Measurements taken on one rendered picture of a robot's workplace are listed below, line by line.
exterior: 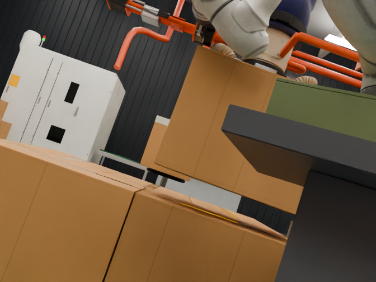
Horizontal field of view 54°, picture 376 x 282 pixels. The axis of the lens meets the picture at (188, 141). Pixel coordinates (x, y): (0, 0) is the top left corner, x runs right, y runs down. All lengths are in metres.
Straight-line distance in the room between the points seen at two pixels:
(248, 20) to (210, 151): 0.40
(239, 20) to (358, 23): 0.54
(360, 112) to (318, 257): 0.23
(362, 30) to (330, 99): 0.11
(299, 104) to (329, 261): 0.24
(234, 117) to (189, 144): 0.64
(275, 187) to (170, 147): 0.35
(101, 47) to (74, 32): 1.00
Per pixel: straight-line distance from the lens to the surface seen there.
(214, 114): 1.16
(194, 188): 8.68
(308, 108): 0.60
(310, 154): 0.49
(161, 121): 2.85
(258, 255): 1.20
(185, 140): 1.14
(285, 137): 0.50
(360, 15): 0.58
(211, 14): 1.12
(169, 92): 12.10
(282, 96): 0.61
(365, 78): 0.77
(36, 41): 9.88
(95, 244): 1.19
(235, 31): 1.09
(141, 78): 12.24
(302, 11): 1.48
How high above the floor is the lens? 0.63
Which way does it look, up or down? 6 degrees up
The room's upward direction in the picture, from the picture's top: 19 degrees clockwise
